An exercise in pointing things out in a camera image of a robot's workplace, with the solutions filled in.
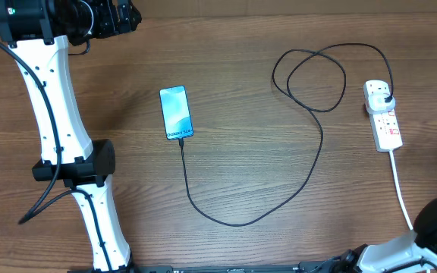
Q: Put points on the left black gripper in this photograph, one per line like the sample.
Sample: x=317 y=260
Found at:
x=111 y=25

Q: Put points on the Samsung Galaxy smartphone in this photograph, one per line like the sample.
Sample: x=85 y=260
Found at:
x=176 y=113

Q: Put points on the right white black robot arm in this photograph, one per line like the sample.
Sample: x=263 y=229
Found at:
x=415 y=250

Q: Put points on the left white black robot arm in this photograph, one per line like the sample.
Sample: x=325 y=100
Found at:
x=37 y=35

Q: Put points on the white charger plug adapter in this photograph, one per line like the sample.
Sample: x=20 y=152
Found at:
x=377 y=104

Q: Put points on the white power strip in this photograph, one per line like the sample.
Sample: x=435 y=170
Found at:
x=386 y=131

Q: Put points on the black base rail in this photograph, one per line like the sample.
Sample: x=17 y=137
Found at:
x=302 y=267

